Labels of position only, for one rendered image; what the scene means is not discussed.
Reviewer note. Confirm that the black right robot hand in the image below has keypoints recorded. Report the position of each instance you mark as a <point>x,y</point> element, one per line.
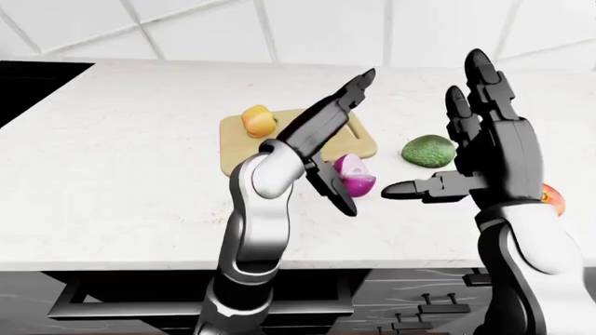
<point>505,153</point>

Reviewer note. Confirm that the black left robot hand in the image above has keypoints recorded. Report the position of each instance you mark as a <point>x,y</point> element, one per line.
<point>313,130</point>

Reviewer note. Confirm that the wooden cutting board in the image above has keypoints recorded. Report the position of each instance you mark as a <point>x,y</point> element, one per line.
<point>298,139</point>

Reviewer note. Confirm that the yellow bell pepper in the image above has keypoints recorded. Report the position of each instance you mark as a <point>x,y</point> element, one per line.
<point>258,121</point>

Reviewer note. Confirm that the halved red onion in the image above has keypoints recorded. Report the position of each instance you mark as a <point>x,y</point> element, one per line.
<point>356,176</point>

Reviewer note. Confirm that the red tomato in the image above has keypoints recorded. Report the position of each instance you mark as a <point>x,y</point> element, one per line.
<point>554,198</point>

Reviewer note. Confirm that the green avocado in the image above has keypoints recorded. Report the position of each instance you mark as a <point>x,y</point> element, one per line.
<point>428,151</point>

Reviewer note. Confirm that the dark marble cabinet front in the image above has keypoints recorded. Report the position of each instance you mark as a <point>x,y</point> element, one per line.
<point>419,300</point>

